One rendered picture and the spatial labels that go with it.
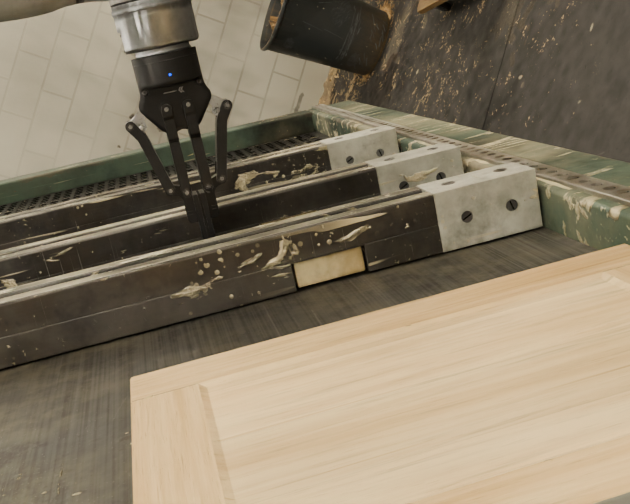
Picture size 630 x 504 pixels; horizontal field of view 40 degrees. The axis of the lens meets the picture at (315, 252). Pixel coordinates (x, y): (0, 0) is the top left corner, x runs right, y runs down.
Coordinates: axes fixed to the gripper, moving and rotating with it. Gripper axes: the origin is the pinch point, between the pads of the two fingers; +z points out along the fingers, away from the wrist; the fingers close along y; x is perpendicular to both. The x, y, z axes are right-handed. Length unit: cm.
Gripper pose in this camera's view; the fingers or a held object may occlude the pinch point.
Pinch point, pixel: (204, 219)
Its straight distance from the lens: 105.5
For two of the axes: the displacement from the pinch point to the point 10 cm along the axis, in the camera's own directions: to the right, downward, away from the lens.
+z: 2.0, 9.4, 2.6
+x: 2.1, 2.2, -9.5
